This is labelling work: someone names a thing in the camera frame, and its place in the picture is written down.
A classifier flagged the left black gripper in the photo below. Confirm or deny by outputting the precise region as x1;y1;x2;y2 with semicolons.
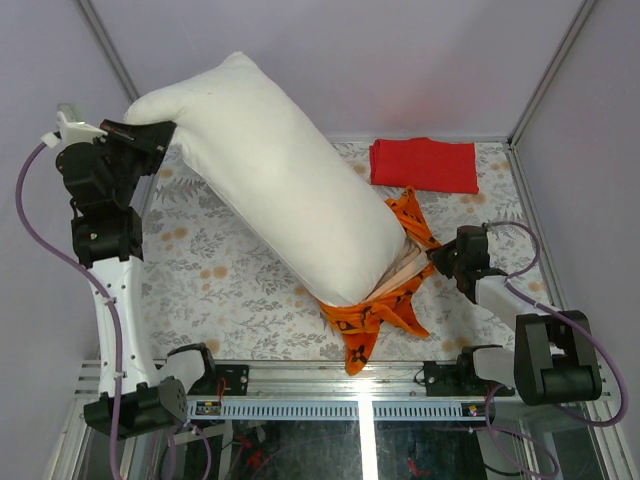
89;118;169;209

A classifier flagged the orange patterned pillowcase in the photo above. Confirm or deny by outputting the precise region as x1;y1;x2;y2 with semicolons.
320;187;440;376

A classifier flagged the white pillow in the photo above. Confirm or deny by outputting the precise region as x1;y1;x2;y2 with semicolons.
125;52;406;306

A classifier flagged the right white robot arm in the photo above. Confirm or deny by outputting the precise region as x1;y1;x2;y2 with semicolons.
427;224;602;406

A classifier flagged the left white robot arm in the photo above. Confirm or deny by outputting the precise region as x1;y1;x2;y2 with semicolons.
56;112;219;440

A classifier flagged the red folded cloth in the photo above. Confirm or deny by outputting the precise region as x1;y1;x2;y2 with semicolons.
369;137;479;195

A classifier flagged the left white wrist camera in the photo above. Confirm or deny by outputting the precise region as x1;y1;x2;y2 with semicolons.
41;103;107;148

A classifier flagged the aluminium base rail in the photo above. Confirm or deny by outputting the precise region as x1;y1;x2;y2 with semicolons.
78;361;489;438

